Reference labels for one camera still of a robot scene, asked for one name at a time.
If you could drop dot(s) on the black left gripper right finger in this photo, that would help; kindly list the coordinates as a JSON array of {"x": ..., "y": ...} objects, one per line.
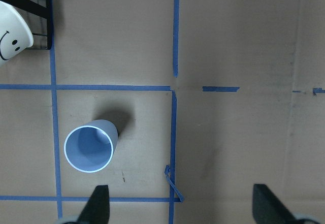
[{"x": 267, "y": 208}]

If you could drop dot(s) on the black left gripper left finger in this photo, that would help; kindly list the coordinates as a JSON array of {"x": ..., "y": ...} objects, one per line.
[{"x": 97, "y": 208}]

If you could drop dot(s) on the light blue plastic cup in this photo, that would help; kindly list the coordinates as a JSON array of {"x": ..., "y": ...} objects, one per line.
[{"x": 89, "y": 148}]

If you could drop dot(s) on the white smiley face mug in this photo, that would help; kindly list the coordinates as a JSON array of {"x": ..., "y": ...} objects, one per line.
[{"x": 15, "y": 33}]

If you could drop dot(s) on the black wire mug rack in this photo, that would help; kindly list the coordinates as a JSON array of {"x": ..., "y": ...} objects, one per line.
[{"x": 40, "y": 8}]

